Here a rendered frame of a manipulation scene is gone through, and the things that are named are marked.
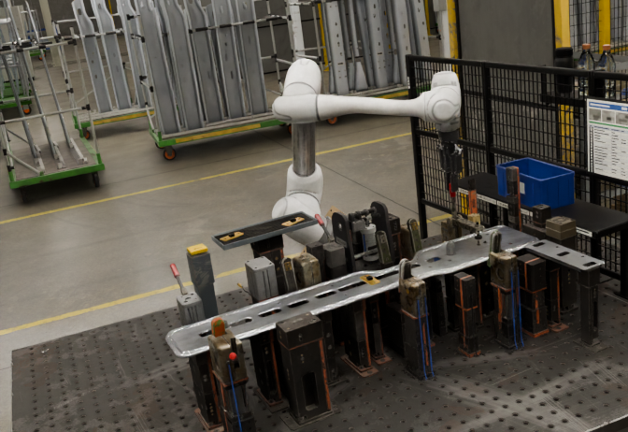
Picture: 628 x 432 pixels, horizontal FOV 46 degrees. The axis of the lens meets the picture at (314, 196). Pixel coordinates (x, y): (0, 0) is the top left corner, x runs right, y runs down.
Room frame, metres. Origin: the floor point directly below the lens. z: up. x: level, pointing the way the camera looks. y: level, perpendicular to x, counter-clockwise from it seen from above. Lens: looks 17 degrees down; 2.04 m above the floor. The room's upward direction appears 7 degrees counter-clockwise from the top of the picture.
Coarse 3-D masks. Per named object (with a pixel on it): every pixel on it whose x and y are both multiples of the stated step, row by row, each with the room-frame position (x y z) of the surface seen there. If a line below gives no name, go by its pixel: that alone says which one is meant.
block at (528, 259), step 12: (528, 264) 2.36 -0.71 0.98; (540, 264) 2.36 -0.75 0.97; (528, 276) 2.36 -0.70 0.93; (540, 276) 2.36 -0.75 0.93; (528, 288) 2.36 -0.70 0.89; (540, 288) 2.36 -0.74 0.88; (528, 300) 2.37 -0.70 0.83; (540, 300) 2.37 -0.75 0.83; (528, 312) 2.37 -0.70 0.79; (540, 312) 2.36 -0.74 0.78; (528, 324) 2.37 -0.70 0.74; (540, 324) 2.36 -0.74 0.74; (540, 336) 2.35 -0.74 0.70
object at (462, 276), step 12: (456, 276) 2.31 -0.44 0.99; (468, 276) 2.30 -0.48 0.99; (456, 288) 2.31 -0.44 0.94; (468, 288) 2.27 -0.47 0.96; (456, 300) 2.31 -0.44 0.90; (468, 300) 2.27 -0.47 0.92; (468, 312) 2.28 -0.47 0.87; (468, 324) 2.27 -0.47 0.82; (468, 336) 2.27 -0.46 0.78; (468, 348) 2.27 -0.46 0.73
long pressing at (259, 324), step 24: (456, 240) 2.60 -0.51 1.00; (480, 240) 2.57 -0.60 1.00; (504, 240) 2.54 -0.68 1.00; (528, 240) 2.51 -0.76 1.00; (432, 264) 2.42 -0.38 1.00; (456, 264) 2.39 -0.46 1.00; (312, 288) 2.34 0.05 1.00; (336, 288) 2.31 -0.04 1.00; (360, 288) 2.29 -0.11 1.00; (384, 288) 2.27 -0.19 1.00; (240, 312) 2.22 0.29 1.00; (264, 312) 2.20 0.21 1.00; (288, 312) 2.18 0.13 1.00; (312, 312) 2.16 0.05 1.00; (168, 336) 2.12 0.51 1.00; (192, 336) 2.10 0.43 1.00; (240, 336) 2.06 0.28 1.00
